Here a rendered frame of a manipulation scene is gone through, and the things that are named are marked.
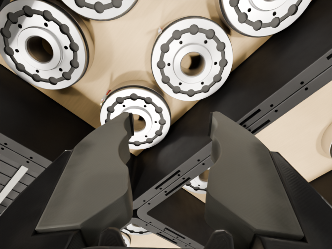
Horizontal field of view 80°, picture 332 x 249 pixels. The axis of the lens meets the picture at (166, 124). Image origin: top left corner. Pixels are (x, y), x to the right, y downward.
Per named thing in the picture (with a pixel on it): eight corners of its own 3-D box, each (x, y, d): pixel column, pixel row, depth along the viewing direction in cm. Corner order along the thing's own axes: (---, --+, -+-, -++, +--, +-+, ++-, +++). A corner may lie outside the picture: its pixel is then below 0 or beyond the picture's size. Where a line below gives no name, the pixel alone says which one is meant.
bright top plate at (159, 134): (132, 71, 26) (132, 72, 25) (184, 120, 29) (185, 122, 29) (86, 119, 29) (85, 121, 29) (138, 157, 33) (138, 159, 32)
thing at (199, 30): (194, -5, 22) (195, -5, 21) (247, 61, 25) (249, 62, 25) (135, 64, 25) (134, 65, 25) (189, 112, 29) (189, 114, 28)
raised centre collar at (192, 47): (193, 32, 23) (194, 33, 22) (220, 62, 25) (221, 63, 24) (164, 64, 25) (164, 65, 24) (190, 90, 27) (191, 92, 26)
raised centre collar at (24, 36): (29, 15, 22) (26, 15, 21) (71, 47, 24) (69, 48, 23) (13, 51, 24) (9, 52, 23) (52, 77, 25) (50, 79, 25)
